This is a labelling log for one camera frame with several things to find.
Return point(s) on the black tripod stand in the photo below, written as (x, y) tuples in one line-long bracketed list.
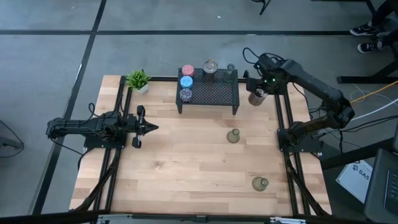
[(264, 7)]

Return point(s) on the white printed box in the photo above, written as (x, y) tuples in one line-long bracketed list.
[(354, 180)]

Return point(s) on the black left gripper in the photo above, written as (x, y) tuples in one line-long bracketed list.
[(135, 126)]

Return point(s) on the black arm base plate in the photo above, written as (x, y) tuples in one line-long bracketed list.
[(311, 146), (93, 143)]

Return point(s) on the silver metal bracket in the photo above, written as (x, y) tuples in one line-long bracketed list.
[(287, 220), (115, 216)]

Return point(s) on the grey laptop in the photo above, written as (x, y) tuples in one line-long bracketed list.
[(382, 186)]

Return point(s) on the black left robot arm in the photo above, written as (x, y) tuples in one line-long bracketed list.
[(81, 127)]

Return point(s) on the black horizontal bar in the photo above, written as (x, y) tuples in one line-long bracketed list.
[(46, 217)]

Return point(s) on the grey chair base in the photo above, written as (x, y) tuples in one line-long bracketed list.
[(6, 140)]

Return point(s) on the small black bracket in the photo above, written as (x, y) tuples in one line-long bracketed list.
[(245, 74)]

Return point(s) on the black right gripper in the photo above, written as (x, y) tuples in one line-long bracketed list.
[(264, 73)]

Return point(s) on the person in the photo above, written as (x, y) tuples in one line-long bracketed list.
[(385, 9)]

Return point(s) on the black mesh metal shelf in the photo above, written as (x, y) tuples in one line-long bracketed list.
[(214, 93)]

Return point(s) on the blue patterned round tin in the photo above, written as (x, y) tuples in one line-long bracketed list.
[(186, 82)]

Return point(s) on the purple patterned round tin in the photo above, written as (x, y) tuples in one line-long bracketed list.
[(186, 95)]

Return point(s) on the black diagonal beam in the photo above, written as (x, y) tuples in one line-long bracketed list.
[(357, 154)]

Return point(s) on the black desk frame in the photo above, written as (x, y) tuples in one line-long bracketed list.
[(357, 79)]

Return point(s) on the brown tin can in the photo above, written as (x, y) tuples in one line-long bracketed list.
[(255, 99)]

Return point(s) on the green plant in white pot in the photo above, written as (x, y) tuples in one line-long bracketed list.
[(137, 79)]

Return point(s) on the pink patterned round tin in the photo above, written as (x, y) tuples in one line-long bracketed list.
[(188, 70)]

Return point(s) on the silver candle jar orange label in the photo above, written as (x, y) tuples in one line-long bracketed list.
[(210, 67)]

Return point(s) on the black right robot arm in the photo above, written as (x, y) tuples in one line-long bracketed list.
[(317, 87)]

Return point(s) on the black aluminium table frame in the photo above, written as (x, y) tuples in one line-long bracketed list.
[(161, 78)]

